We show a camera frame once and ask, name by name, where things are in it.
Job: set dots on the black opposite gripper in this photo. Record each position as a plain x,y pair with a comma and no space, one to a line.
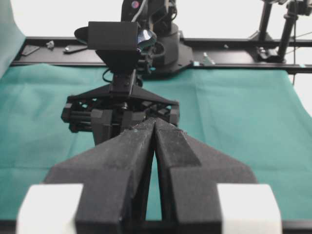
93,192

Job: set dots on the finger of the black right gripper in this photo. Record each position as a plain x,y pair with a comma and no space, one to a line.
204,191

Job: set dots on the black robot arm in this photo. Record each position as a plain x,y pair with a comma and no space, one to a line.
157,44

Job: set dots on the green table cloth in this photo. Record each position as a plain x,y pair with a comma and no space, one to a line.
254,116

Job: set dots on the black bar with bolt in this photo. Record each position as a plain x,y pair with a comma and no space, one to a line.
70,49

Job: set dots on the black tripod pole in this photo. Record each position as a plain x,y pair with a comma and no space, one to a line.
295,8

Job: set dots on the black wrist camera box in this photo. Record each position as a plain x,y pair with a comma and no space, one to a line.
120,36

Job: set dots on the black aluminium rail frame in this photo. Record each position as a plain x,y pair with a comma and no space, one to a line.
227,54

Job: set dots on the black camera stand pole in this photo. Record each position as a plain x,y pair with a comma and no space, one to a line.
261,34

